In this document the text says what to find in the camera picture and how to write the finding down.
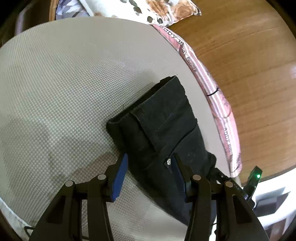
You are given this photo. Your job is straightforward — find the black pants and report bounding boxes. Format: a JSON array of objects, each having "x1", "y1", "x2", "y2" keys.
[{"x1": 106, "y1": 76, "x2": 216, "y2": 225}]

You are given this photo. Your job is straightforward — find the pink striped baby pillow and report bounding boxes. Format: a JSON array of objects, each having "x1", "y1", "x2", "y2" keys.
[{"x1": 152, "y1": 24, "x2": 242, "y2": 178}]

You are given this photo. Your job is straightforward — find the grey woven bed mat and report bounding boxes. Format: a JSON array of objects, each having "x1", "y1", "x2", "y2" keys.
[{"x1": 1, "y1": 17, "x2": 229, "y2": 240}]

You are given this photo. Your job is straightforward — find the wooden headboard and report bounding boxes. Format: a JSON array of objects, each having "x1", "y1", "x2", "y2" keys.
[{"x1": 171, "y1": 1, "x2": 295, "y2": 182}]

